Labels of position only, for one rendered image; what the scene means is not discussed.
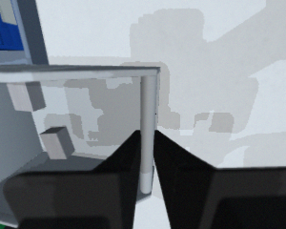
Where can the grey bin rack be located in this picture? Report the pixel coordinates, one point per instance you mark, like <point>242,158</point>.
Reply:
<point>29,26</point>

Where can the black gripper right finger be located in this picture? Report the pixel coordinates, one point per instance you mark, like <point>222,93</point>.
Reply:
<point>191,187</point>

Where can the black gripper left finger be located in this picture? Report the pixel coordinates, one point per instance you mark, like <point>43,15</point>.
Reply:
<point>109,190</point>

